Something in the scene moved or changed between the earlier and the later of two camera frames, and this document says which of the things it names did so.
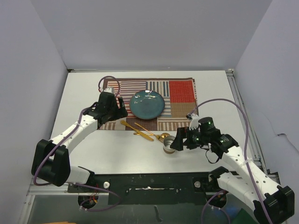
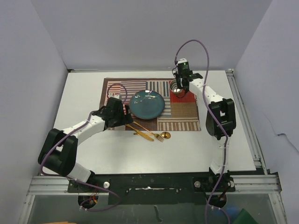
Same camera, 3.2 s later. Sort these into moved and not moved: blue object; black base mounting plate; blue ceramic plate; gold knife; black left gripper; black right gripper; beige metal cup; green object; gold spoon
Moved: beige metal cup; black right gripper; black left gripper
Not moved: green object; blue ceramic plate; black base mounting plate; blue object; gold knife; gold spoon
